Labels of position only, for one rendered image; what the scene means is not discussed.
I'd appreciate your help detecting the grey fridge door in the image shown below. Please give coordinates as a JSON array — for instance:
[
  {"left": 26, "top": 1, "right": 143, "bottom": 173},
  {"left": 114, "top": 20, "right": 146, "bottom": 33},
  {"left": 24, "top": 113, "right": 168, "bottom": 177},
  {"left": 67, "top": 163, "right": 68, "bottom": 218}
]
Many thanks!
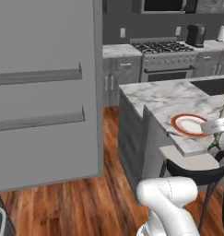
[{"left": 0, "top": 0, "right": 104, "bottom": 194}]

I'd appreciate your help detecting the grey kitchen island, marble top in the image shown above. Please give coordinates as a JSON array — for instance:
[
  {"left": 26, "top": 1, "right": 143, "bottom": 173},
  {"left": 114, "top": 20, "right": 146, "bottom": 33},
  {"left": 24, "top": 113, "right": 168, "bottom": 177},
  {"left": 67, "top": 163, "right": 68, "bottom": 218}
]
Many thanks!
[{"left": 117, "top": 73, "right": 224, "bottom": 205}]

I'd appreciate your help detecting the steel gas stove with oven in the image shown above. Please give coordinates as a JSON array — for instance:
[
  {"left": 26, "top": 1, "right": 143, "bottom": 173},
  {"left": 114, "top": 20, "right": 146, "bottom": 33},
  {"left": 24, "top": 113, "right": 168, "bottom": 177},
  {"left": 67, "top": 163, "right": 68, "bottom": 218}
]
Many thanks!
[{"left": 129, "top": 37, "right": 199, "bottom": 83}]

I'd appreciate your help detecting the grey fridge door shelf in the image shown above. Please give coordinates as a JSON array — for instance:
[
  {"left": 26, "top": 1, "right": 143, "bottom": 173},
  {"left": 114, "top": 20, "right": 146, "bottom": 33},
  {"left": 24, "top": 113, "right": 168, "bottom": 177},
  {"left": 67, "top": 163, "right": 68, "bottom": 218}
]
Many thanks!
[
  {"left": 0, "top": 63, "right": 84, "bottom": 87},
  {"left": 0, "top": 105, "right": 87, "bottom": 133}
]

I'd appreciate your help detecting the dark sink basin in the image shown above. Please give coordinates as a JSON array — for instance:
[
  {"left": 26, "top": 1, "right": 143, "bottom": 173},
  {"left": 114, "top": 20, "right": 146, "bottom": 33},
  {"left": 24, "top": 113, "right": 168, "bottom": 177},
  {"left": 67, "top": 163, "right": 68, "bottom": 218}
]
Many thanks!
[{"left": 190, "top": 77, "right": 224, "bottom": 97}]

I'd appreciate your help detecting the white plate with red rim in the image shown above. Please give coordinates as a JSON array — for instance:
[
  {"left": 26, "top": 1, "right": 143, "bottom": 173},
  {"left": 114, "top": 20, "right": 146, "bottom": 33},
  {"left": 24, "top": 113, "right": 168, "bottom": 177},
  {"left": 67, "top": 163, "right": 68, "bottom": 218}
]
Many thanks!
[{"left": 170, "top": 113, "right": 209, "bottom": 139}]

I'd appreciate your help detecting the black stool with beige seat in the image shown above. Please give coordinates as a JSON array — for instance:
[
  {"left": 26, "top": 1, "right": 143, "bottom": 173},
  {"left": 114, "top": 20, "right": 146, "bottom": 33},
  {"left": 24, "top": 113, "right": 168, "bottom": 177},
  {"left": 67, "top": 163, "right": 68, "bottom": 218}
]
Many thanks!
[{"left": 158, "top": 144, "right": 224, "bottom": 235}]

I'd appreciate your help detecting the grey base cupboards, marble top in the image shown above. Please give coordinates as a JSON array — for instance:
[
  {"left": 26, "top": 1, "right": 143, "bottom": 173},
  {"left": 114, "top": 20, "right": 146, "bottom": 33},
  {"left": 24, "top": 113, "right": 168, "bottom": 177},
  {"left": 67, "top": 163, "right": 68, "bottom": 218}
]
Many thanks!
[
  {"left": 181, "top": 39, "right": 224, "bottom": 78},
  {"left": 102, "top": 43, "right": 144, "bottom": 108}
]

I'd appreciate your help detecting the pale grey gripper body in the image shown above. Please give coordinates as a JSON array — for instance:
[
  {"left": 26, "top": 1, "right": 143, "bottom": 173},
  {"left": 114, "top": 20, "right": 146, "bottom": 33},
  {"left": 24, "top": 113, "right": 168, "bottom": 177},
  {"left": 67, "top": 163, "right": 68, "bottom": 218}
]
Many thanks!
[{"left": 200, "top": 116, "right": 224, "bottom": 136}]

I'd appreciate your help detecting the grey wall cupboard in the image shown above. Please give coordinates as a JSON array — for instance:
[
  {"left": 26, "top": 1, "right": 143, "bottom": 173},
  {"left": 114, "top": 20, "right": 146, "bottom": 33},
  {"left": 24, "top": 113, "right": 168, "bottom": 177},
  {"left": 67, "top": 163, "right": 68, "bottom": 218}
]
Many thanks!
[{"left": 195, "top": 0, "right": 224, "bottom": 15}]

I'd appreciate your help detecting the green-grey fish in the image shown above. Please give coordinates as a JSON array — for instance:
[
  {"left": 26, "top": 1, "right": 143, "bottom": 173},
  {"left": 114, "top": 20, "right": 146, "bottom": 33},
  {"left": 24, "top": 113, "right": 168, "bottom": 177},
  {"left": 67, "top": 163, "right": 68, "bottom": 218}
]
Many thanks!
[{"left": 206, "top": 99, "right": 224, "bottom": 152}]

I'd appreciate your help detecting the steel microwave oven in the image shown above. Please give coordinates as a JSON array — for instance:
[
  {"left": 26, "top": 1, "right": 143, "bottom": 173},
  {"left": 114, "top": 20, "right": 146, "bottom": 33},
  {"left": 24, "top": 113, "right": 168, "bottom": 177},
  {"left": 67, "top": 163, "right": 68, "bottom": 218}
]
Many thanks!
[{"left": 131, "top": 0, "right": 199, "bottom": 15}]

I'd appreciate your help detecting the white paper towel roll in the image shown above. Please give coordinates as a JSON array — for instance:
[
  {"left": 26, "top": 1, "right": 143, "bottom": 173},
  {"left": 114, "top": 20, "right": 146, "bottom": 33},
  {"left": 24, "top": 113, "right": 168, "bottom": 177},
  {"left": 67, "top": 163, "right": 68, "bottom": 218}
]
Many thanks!
[{"left": 216, "top": 19, "right": 224, "bottom": 42}]

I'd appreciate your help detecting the dark grey object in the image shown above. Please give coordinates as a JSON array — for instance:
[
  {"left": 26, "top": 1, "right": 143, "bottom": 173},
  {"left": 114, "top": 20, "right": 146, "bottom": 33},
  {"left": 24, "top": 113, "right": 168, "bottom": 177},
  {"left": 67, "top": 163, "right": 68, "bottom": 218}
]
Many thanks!
[{"left": 0, "top": 193, "right": 17, "bottom": 236}]

